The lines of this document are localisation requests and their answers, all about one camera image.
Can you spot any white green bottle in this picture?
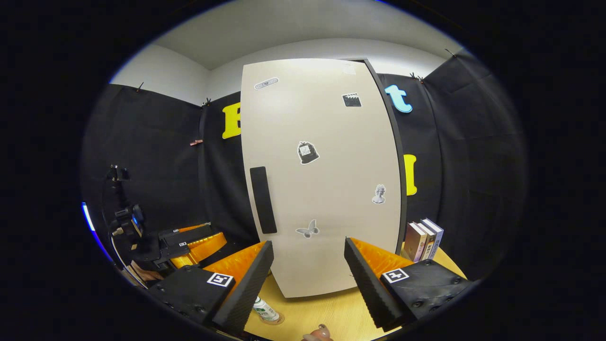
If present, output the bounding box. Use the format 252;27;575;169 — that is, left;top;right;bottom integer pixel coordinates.
252;296;281;323

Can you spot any black backdrop cloth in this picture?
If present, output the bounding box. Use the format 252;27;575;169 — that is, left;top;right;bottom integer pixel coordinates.
80;49;529;281

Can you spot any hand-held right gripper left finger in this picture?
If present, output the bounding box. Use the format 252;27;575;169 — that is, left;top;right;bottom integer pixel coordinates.
149;240;276;335

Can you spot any black door handle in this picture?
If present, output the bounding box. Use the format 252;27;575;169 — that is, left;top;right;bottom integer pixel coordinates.
249;165;278;235

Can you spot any dark grey cabinet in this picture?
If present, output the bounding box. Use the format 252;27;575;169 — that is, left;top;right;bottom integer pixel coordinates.
353;57;409;257

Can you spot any beige cabinet door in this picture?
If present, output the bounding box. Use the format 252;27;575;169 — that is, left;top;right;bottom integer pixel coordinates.
240;57;403;299

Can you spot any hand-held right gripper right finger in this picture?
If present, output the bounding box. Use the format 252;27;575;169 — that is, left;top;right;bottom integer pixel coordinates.
344;237;474;332

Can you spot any small pink object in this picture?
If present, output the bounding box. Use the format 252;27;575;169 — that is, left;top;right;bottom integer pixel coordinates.
302;323;333;341

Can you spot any brown spine book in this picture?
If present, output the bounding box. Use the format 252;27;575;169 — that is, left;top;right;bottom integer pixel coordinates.
417;220;437;261

